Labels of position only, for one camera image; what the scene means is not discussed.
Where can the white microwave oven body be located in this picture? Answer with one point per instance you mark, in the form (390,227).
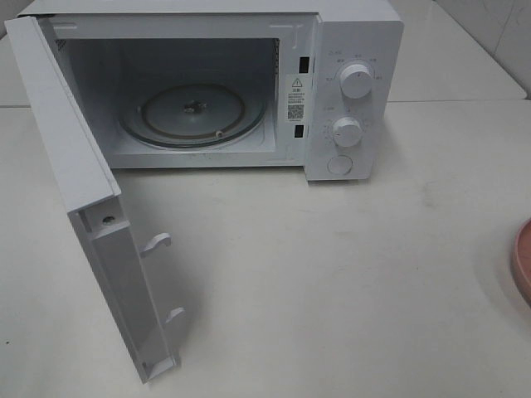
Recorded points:
(120,50)

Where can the glass microwave turntable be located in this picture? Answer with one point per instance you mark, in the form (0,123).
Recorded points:
(193,115)

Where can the pink round plate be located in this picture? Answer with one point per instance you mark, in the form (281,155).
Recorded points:
(521,261)

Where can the white dial knob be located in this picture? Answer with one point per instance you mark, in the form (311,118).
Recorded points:
(356,79)
(347,132)

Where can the white microwave door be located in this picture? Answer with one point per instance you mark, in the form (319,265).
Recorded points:
(91,197)

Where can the white warning label sticker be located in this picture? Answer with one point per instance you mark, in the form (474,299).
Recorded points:
(295,97)

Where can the round white door button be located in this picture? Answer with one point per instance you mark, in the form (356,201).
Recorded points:
(340,165)

